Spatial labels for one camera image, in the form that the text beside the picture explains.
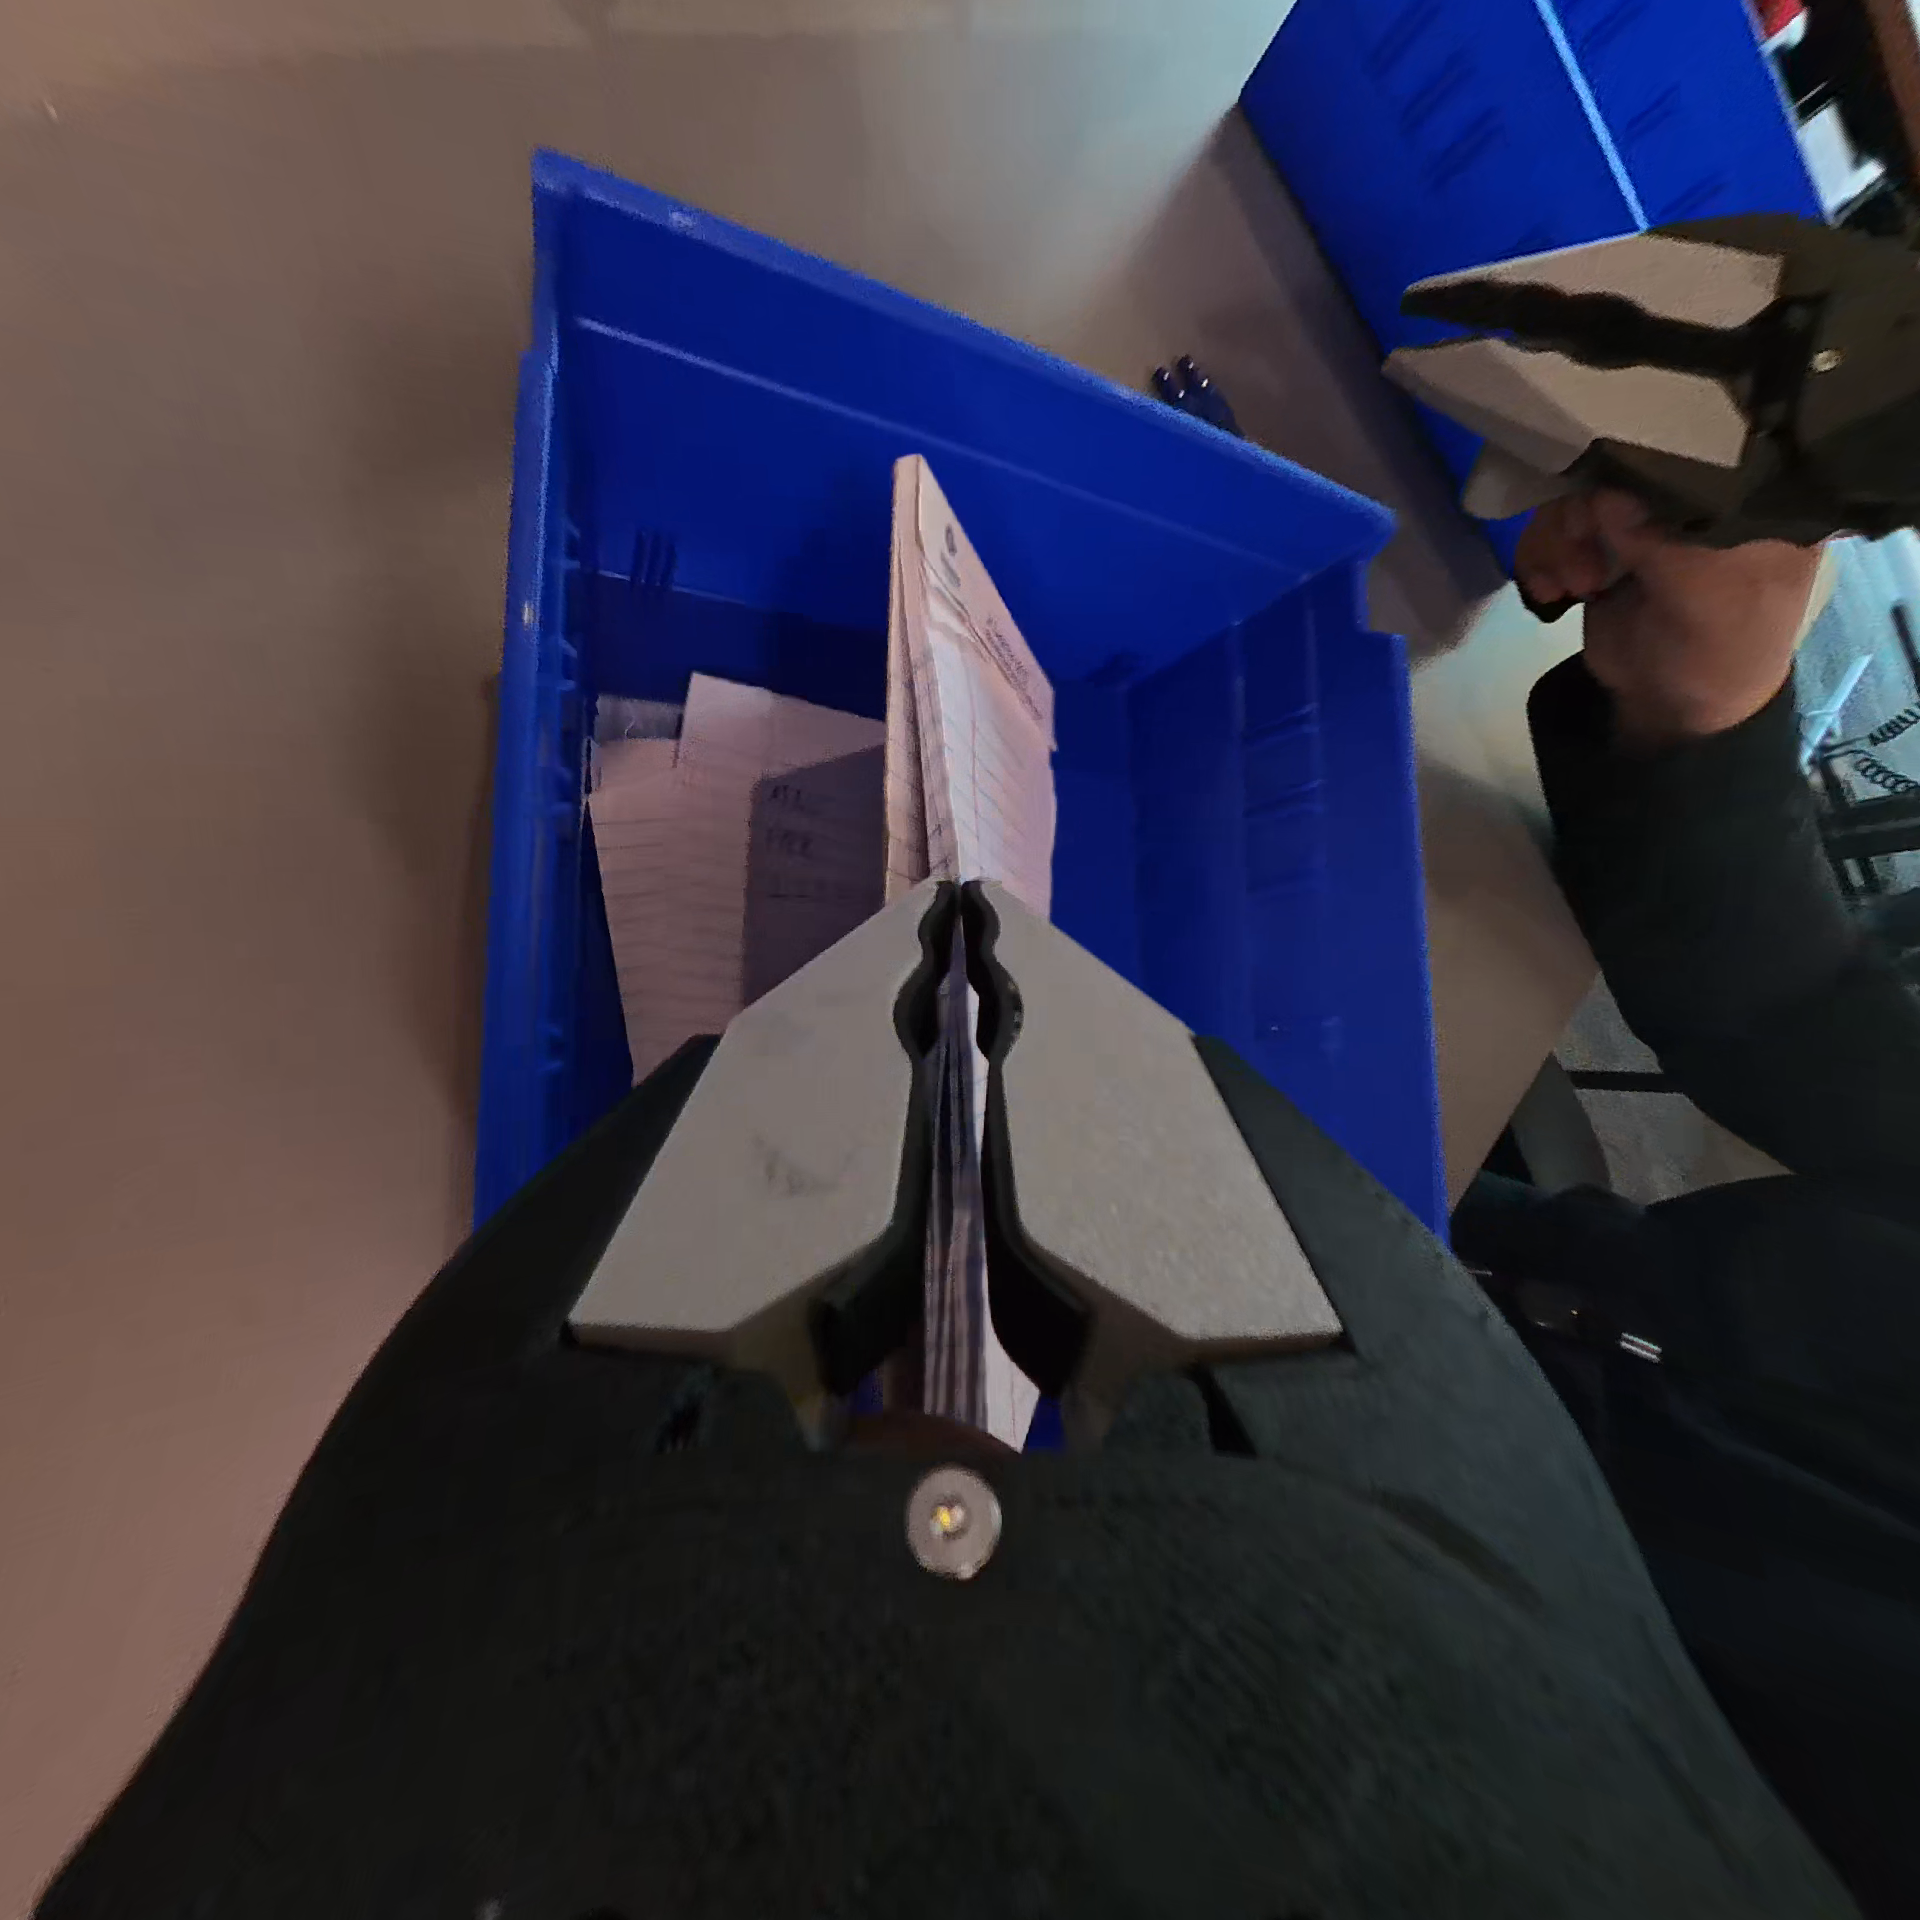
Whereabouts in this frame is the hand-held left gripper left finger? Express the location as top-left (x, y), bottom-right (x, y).
top-left (568, 882), bottom-right (963, 1401)

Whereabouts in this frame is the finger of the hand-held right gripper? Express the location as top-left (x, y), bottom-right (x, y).
top-left (1380, 336), bottom-right (1748, 520)
top-left (1402, 232), bottom-right (1788, 378)

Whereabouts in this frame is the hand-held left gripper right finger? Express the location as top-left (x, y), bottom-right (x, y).
top-left (967, 885), bottom-right (1343, 1413)

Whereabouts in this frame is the blue plastic bin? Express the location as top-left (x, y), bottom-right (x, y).
top-left (1241, 0), bottom-right (1824, 578)
top-left (472, 147), bottom-right (1450, 1248)

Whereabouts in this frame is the handwritten lined paper sheet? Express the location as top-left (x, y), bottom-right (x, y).
top-left (585, 672), bottom-right (889, 1087)

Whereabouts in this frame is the white lined legal pad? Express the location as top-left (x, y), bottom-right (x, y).
top-left (882, 455), bottom-right (1059, 1455)

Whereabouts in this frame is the person's right forearm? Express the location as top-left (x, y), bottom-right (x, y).
top-left (1527, 653), bottom-right (1920, 1202)

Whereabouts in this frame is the person's right hand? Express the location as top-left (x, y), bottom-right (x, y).
top-left (1515, 487), bottom-right (1836, 745)

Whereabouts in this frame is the person's dark clothing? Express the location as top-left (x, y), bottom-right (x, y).
top-left (1451, 1171), bottom-right (1920, 1920)

